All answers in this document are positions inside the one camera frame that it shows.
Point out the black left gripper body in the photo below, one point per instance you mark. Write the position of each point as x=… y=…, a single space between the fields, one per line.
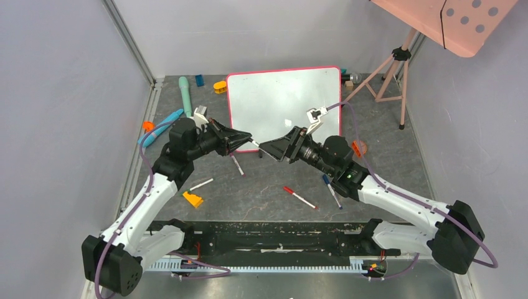
x=212 y=140

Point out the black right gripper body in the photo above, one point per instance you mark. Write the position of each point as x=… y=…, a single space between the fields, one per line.
x=293 y=146

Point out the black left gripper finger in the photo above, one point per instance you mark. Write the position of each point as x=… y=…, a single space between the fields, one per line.
x=232 y=143
x=230 y=133

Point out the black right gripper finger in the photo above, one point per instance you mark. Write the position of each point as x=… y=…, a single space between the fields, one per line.
x=278 y=143
x=276 y=151

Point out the pink framed whiteboard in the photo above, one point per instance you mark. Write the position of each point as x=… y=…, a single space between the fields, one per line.
x=268 y=104

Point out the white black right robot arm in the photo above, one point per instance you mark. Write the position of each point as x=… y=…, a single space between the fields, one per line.
x=450 y=233

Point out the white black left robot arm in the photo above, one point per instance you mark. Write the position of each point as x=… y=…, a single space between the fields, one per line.
x=115 y=260

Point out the purple capped white marker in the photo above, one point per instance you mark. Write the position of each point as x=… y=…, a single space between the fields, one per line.
x=237 y=164

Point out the blue capped white marker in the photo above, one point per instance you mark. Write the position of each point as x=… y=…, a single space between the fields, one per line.
x=331 y=190

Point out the red capped white marker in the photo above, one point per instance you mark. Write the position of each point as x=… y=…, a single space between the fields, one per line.
x=290 y=191

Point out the green capped white marker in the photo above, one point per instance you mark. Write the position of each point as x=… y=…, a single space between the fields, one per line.
x=199 y=185

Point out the yellow toy piece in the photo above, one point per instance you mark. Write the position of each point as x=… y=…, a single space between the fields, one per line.
x=220 y=87

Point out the orange toy brick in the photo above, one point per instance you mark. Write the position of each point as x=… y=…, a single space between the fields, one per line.
x=359 y=148

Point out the small dark blue block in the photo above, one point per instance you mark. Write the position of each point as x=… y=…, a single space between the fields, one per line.
x=199 y=80

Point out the yellow plastic wedge piece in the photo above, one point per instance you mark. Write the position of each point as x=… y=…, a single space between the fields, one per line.
x=193 y=199

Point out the mint green toy stick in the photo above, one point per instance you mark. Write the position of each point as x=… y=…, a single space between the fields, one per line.
x=183 y=84

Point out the small orange toy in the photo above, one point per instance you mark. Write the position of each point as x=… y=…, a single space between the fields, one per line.
x=148 y=126

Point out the blue toy stick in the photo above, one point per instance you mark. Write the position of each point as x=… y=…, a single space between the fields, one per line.
x=148 y=138

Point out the small wooden block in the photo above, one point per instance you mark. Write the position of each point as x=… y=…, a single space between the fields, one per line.
x=349 y=85

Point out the clear round ball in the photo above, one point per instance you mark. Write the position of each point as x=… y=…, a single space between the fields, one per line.
x=356 y=78

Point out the pink tripod stand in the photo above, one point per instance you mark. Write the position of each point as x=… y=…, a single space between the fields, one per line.
x=399 y=56

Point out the pink perforated panel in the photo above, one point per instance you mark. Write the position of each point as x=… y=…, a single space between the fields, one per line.
x=460 y=26

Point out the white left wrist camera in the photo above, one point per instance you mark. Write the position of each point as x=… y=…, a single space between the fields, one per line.
x=200 y=116

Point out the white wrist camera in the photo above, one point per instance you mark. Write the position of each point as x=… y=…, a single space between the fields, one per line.
x=314 y=116
x=200 y=116

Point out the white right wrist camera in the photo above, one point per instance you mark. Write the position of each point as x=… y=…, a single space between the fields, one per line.
x=314 y=116

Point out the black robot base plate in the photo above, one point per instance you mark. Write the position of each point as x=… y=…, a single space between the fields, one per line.
x=275 y=244

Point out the white toothed cable rail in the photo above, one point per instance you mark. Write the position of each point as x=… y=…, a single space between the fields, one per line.
x=176 y=264

